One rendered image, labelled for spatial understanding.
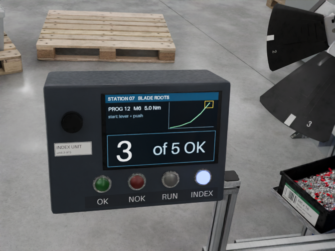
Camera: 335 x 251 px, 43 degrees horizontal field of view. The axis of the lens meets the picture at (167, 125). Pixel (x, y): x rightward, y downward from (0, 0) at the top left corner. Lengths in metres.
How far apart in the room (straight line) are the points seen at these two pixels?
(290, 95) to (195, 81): 0.65
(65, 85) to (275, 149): 2.35
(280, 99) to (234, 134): 1.69
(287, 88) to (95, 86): 0.76
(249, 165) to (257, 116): 0.63
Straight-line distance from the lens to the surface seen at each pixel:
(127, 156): 0.60
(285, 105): 1.22
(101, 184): 0.61
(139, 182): 0.61
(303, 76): 1.24
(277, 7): 1.51
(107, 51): 3.78
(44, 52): 3.82
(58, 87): 0.57
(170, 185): 0.63
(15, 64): 3.61
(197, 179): 0.64
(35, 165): 2.54
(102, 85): 0.57
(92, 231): 2.11
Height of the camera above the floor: 1.51
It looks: 31 degrees down
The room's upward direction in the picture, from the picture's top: 5 degrees clockwise
